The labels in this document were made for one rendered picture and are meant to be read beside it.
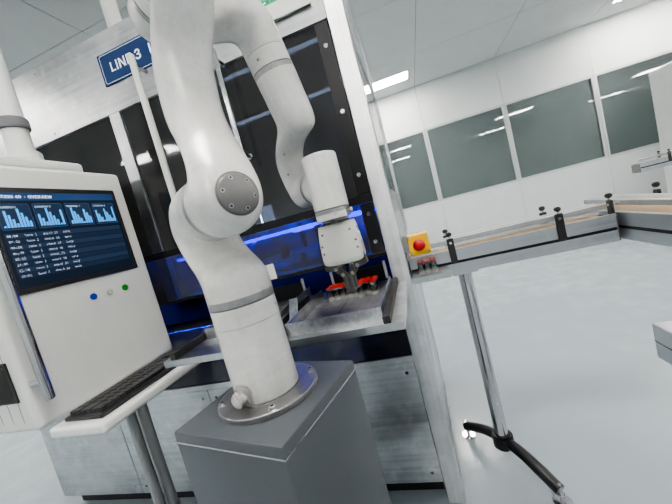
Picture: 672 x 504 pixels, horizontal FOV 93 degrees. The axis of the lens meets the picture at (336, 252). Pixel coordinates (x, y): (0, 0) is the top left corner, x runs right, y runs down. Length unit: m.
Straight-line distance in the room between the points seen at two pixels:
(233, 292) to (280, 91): 0.42
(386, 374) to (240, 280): 0.85
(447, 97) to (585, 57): 1.93
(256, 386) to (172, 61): 0.56
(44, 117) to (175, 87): 1.35
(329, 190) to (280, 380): 0.40
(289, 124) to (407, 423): 1.12
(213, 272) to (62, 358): 0.78
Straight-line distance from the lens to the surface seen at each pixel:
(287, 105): 0.74
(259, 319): 0.58
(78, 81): 1.83
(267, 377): 0.60
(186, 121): 0.61
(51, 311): 1.29
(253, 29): 0.79
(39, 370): 1.19
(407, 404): 1.35
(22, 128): 1.51
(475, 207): 5.81
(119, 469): 2.22
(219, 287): 0.57
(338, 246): 0.74
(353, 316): 0.81
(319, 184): 0.73
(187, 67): 0.65
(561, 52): 6.46
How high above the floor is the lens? 1.14
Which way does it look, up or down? 5 degrees down
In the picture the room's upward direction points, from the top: 15 degrees counter-clockwise
